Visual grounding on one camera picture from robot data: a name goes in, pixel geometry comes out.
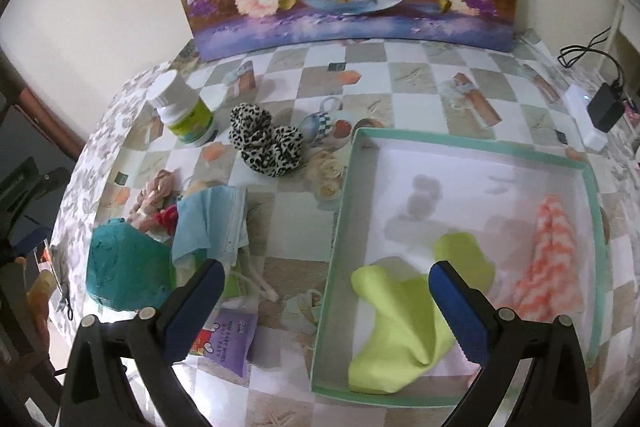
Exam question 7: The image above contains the teal shallow cardboard tray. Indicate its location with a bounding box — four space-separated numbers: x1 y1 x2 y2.
310 128 606 407

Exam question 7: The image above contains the white pill bottle green label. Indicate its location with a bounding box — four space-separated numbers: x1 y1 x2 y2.
146 69 216 147

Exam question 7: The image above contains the pink floral scrunchie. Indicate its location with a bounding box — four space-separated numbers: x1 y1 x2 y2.
126 169 178 236

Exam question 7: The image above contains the leopard print scrunchie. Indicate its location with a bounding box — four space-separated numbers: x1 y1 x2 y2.
229 103 303 178

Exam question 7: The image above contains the purple cartoon packet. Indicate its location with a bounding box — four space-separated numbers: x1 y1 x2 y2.
191 308 257 378

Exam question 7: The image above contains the white wooden chair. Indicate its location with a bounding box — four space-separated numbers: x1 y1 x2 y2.
605 0 639 104

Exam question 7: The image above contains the lime green cloth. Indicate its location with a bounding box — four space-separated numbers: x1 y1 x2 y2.
347 231 497 397

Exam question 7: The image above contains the checkered patterned tablecloth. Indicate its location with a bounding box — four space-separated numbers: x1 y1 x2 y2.
53 32 639 426

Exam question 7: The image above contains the blue face mask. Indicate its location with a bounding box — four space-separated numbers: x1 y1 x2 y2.
171 185 248 269

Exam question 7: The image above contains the green small box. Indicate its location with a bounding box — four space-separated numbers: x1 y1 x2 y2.
174 249 243 298

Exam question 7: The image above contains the white power strip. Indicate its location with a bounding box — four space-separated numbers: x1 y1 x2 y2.
562 84 608 152

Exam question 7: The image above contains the teal plastic toy box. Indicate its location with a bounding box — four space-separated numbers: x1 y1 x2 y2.
86 218 175 311

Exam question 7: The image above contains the black cable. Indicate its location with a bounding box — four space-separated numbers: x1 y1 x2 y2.
556 26 626 89

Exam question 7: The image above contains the black power adapter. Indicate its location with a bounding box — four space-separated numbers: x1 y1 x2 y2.
587 82 625 133

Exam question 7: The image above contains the pink white striped cloth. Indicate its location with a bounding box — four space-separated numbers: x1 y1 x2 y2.
512 195 582 322

